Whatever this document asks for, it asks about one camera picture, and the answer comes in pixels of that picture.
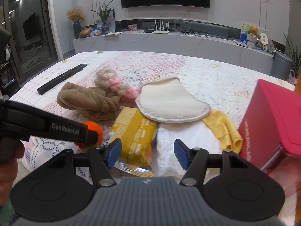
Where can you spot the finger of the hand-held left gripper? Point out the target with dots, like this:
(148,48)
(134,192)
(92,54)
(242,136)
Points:
(90,135)

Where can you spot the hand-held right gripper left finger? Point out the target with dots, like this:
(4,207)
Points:
(114,154)

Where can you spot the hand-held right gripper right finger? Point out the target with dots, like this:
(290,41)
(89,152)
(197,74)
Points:
(182,154)

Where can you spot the orange knitted ball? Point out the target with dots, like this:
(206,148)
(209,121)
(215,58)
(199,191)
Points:
(96,128)

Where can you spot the white cloth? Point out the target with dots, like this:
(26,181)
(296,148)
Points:
(188,134)

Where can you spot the yellow snack packet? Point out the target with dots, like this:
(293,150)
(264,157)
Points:
(134,131)

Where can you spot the orange-red cardboard box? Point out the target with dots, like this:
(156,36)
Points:
(270,115)

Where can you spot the person's left hand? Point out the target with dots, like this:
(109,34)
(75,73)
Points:
(7,179)

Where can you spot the yellow cloth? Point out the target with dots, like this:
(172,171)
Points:
(223,127)

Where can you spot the black remote control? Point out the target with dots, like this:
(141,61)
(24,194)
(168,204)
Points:
(61,78)

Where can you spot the pink and white knitted toy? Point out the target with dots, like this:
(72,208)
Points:
(112,82)

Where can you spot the white lace tablecloth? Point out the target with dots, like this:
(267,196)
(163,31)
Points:
(188,68)

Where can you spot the brown round basket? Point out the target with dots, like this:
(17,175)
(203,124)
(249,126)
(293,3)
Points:
(85,32)

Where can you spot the blue snack bag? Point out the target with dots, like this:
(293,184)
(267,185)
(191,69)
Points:
(96,31)

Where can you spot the dark vase with dried flowers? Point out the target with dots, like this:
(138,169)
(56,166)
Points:
(76,28)

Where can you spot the grey TV console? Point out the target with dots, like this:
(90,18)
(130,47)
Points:
(164,43)

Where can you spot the pink box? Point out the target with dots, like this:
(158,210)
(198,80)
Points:
(132,27)

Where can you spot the green potted plant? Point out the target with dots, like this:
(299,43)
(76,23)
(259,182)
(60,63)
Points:
(104,11)

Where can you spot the white router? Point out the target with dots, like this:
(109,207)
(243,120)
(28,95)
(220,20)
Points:
(161,29)

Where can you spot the grey trash bin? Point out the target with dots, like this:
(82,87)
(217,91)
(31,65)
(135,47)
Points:
(281,64)

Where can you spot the pink space heater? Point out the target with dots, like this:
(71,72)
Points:
(292,77)

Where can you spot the brown teddy bear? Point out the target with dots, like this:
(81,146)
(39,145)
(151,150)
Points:
(252,30)

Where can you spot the long-leaf potted plant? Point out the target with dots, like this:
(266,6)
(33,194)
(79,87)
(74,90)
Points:
(295,56)

